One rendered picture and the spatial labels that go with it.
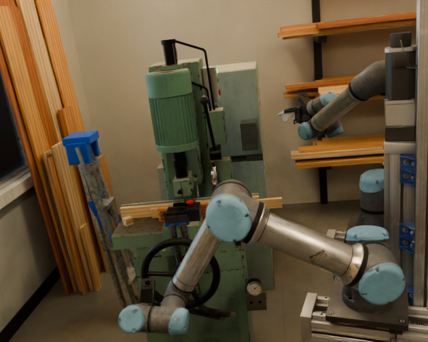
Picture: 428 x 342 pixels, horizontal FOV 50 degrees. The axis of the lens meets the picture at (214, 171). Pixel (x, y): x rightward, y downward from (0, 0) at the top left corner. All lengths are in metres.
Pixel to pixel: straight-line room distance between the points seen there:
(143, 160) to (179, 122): 2.62
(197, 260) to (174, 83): 0.70
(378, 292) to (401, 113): 0.55
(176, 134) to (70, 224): 1.61
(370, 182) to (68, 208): 2.04
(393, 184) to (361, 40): 2.71
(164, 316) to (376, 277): 0.59
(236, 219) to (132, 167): 3.34
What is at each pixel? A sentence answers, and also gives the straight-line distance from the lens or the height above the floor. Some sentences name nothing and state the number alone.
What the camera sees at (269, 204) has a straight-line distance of 1.94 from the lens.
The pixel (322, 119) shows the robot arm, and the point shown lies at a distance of 1.94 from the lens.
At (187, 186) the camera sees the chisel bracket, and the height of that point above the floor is 1.04.
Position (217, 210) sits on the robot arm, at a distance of 1.15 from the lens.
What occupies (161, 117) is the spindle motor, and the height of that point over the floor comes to 1.34.
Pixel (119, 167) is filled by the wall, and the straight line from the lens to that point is 4.47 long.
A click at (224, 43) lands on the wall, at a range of 4.08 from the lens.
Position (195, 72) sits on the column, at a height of 1.47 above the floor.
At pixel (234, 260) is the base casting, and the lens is 1.87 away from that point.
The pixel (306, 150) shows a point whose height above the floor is 0.63.
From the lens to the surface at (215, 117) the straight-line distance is 2.02.
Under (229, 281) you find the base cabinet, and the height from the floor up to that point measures 0.66.
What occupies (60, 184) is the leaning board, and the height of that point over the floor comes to 0.79.
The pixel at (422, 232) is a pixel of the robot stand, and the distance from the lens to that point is 1.54.
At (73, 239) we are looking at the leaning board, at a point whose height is 0.41.
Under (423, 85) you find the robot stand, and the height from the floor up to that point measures 1.43.
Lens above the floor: 1.65
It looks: 17 degrees down
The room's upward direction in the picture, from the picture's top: 7 degrees counter-clockwise
